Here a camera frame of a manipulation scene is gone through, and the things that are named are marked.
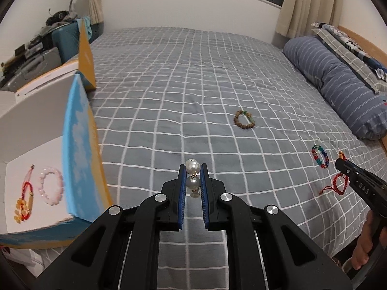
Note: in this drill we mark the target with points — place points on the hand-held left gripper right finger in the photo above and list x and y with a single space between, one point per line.
204 196

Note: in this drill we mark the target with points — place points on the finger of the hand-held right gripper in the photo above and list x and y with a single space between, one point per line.
346 170

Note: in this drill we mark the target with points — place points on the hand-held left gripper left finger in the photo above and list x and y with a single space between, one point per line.
181 196

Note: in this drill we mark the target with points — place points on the pearl bead ornament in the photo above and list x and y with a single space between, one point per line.
193 166

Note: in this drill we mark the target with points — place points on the blue and yellow cardboard box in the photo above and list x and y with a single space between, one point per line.
81 157

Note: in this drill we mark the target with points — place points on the person's right hand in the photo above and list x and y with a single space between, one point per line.
370 238

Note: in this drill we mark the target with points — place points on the blue striped bolster pillow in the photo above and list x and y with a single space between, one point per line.
338 81

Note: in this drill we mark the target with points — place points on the grey checked folded quilt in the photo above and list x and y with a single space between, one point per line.
347 45

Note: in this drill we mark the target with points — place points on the wooden headboard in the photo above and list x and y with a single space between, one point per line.
365 37

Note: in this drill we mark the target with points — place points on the beige curtain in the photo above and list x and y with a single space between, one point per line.
308 3
96 3

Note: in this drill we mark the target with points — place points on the teal suitcase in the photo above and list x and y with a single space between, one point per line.
68 42

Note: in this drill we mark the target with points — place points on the teal cloth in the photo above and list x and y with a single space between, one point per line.
86 25

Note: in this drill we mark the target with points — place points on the grey plastic case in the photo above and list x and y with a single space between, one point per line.
33 66

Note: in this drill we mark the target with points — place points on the dark heap of clutter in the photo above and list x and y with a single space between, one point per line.
60 17

